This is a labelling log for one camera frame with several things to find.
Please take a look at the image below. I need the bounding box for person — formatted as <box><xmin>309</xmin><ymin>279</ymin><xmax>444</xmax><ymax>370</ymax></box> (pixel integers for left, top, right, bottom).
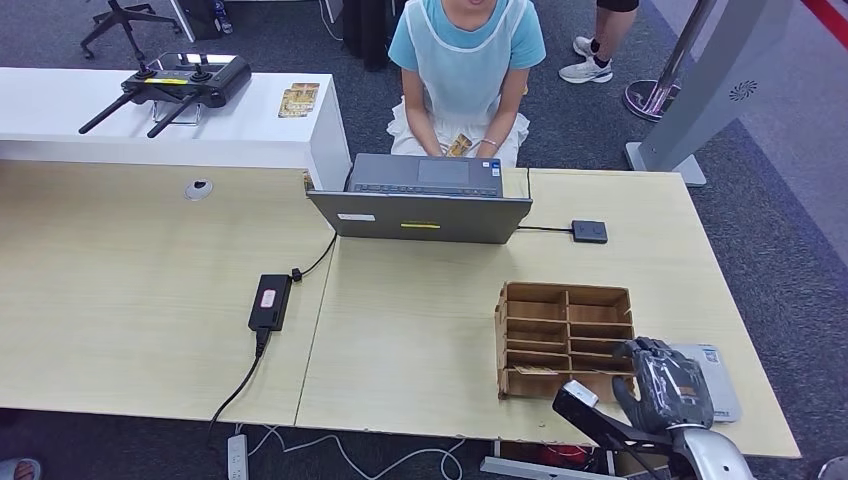
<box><xmin>386</xmin><ymin>0</ymin><xmax>549</xmax><ymax>168</ymax></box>

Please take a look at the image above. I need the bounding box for black fabric-covered object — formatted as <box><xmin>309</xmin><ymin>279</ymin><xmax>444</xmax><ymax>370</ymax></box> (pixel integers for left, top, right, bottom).
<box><xmin>339</xmin><ymin>0</ymin><xmax>397</xmax><ymax>74</ymax></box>

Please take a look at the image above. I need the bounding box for gold card stack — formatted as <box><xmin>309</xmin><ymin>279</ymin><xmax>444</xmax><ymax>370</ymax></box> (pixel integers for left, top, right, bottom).
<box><xmin>278</xmin><ymin>82</ymin><xmax>322</xmax><ymax>120</ymax></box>

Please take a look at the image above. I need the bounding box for grey kiosk stand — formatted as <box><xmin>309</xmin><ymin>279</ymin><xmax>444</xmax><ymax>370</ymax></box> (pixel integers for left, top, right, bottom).
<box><xmin>623</xmin><ymin>0</ymin><xmax>796</xmax><ymax>189</ymax></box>

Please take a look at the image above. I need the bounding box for black mains power cord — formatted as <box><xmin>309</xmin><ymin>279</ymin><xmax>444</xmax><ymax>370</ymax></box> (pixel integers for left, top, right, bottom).
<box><xmin>205</xmin><ymin>327</ymin><xmax>273</xmax><ymax>452</ymax></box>

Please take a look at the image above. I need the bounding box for white card reader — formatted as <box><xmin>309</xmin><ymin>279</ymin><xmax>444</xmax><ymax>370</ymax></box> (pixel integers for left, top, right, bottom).
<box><xmin>669</xmin><ymin>343</ymin><xmax>743</xmax><ymax>424</ymax></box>

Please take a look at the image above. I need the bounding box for metal stanchion post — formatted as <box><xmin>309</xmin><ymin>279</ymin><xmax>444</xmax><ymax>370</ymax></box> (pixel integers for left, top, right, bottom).
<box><xmin>622</xmin><ymin>0</ymin><xmax>718</xmax><ymax>124</ymax></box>

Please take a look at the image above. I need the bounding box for black power adapter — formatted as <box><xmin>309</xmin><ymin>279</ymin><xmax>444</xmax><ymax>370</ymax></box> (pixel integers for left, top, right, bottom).
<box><xmin>248</xmin><ymin>273</ymin><xmax>293</xmax><ymax>333</ymax></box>

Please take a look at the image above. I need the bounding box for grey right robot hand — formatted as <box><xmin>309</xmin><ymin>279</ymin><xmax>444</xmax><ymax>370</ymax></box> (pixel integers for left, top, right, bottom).
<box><xmin>611</xmin><ymin>336</ymin><xmax>715</xmax><ymax>435</ymax></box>

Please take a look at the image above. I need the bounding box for white floor cable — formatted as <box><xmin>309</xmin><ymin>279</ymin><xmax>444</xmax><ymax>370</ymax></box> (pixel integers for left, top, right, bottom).
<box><xmin>235</xmin><ymin>423</ymin><xmax>466</xmax><ymax>480</ymax></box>

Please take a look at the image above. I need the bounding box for metal wire controller stand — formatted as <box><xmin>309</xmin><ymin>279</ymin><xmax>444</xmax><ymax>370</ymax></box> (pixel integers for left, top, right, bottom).
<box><xmin>152</xmin><ymin>99</ymin><xmax>203</xmax><ymax>127</ymax></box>

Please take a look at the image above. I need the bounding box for red object under desk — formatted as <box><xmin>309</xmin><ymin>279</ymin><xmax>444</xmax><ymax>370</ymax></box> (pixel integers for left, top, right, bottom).
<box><xmin>537</xmin><ymin>445</ymin><xmax>596</xmax><ymax>468</ymax></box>

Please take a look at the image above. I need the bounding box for black computer tower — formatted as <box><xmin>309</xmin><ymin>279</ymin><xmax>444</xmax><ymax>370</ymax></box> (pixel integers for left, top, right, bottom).
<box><xmin>168</xmin><ymin>0</ymin><xmax>234</xmax><ymax>42</ymax></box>

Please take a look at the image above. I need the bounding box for bystander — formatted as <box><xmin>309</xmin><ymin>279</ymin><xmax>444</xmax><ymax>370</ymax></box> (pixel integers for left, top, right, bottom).
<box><xmin>558</xmin><ymin>0</ymin><xmax>641</xmax><ymax>85</ymax></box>

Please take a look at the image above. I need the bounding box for white power strip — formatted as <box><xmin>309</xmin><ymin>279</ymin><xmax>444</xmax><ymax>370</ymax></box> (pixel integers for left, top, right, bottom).
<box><xmin>226</xmin><ymin>433</ymin><xmax>250</xmax><ymax>480</ymax></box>

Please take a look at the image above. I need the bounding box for small black square device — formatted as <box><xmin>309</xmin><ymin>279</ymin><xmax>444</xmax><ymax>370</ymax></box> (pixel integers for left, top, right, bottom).
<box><xmin>571</xmin><ymin>219</ymin><xmax>609</xmax><ymax>245</ymax></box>

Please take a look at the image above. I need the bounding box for white counter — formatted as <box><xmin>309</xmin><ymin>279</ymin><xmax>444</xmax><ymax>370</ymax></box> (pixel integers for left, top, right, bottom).
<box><xmin>0</xmin><ymin>66</ymin><xmax>352</xmax><ymax>191</ymax></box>

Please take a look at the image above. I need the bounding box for grey laptop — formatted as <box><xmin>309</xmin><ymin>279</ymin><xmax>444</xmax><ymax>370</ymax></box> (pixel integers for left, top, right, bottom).
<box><xmin>305</xmin><ymin>153</ymin><xmax>534</xmax><ymax>246</ymax></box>

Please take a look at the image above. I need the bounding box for white desk frame bar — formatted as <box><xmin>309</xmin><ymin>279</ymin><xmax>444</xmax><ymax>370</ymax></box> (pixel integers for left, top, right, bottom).
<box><xmin>480</xmin><ymin>440</ymin><xmax>621</xmax><ymax>480</ymax></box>

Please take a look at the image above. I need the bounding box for black adapter output cable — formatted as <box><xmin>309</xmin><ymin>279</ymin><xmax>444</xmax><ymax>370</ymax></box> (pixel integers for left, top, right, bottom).
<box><xmin>289</xmin><ymin>231</ymin><xmax>339</xmax><ymax>283</ymax></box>

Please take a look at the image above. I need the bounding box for black remote controller with antennas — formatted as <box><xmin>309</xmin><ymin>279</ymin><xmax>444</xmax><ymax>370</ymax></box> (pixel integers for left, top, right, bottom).
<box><xmin>78</xmin><ymin>52</ymin><xmax>254</xmax><ymax>139</ymax></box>

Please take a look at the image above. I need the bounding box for black office chair base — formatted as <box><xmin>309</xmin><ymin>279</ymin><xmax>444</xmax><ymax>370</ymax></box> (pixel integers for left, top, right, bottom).
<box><xmin>79</xmin><ymin>0</ymin><xmax>182</xmax><ymax>61</ymax></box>

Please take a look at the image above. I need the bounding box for person's foot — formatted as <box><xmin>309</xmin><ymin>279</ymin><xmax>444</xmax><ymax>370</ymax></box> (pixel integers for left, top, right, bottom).
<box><xmin>0</xmin><ymin>457</ymin><xmax>42</xmax><ymax>480</ymax></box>

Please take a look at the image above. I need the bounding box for wooden card organizer box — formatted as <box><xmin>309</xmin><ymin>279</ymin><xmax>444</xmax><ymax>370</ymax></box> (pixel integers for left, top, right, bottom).
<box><xmin>494</xmin><ymin>281</ymin><xmax>637</xmax><ymax>402</ymax></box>

